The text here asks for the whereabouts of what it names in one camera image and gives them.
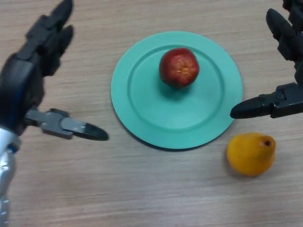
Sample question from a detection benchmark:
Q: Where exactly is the green round plate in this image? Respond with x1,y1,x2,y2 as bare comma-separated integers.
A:
110,30,243,151

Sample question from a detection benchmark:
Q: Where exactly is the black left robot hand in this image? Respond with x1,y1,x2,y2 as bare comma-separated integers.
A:
0,0,109,142

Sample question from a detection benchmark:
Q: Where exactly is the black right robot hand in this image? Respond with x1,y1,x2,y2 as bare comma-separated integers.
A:
230,0,303,120

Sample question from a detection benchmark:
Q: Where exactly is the yellow pear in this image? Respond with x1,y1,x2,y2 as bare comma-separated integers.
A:
226,132,277,177

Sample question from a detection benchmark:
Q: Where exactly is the red apple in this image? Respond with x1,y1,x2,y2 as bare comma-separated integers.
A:
159,47,200,89

